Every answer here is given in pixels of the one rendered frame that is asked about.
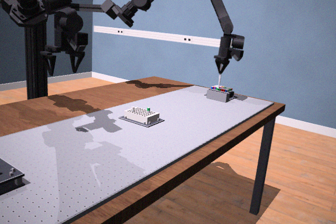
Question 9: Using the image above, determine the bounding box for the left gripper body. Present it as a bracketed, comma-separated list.
[214, 46, 232, 62]

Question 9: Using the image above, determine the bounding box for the white tube carrier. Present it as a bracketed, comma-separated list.
[124, 107, 160, 124]

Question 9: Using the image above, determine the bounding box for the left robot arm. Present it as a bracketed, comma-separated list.
[116, 0, 245, 61]

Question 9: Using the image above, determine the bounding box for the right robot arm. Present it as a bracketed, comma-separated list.
[11, 0, 88, 52]

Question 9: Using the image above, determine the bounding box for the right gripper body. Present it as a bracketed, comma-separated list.
[40, 29, 85, 55]

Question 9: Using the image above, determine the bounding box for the grey slotted rack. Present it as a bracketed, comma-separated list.
[206, 89, 230, 103]

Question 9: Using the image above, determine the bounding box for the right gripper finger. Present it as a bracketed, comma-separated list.
[40, 54, 56, 76]
[70, 54, 85, 73]

